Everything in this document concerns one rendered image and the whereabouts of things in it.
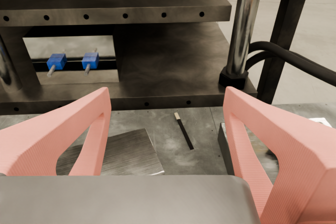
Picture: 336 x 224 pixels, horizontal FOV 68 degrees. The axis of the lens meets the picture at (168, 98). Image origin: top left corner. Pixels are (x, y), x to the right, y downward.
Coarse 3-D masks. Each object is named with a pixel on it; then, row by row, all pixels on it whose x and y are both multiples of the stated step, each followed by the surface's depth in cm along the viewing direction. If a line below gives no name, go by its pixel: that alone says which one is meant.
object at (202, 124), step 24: (0, 120) 69; (24, 120) 69; (120, 120) 69; (144, 120) 69; (168, 120) 69; (192, 120) 69; (216, 120) 69; (72, 144) 62; (168, 144) 62; (192, 144) 62; (216, 144) 62; (168, 168) 57; (192, 168) 57; (216, 168) 57
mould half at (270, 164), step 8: (320, 120) 60; (224, 128) 58; (248, 128) 58; (224, 136) 57; (248, 136) 56; (256, 136) 56; (224, 144) 57; (256, 144) 45; (264, 144) 45; (224, 152) 57; (256, 152) 43; (264, 152) 43; (272, 152) 43; (224, 160) 57; (264, 160) 42; (272, 160) 42; (232, 168) 51; (264, 168) 41; (272, 168) 41; (272, 176) 40; (272, 184) 40
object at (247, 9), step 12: (240, 0) 68; (252, 0) 67; (240, 12) 69; (252, 12) 69; (240, 24) 71; (252, 24) 71; (240, 36) 73; (240, 48) 75; (228, 60) 80; (240, 60) 78; (228, 72) 82; (240, 72) 81; (228, 84) 82; (240, 84) 82
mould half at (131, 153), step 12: (132, 132) 50; (144, 132) 50; (108, 144) 48; (120, 144) 48; (132, 144) 48; (144, 144) 48; (60, 156) 46; (72, 156) 46; (108, 156) 46; (120, 156) 46; (132, 156) 46; (144, 156) 46; (156, 156) 45; (60, 168) 43; (108, 168) 43; (120, 168) 43; (132, 168) 43; (144, 168) 43; (156, 168) 43
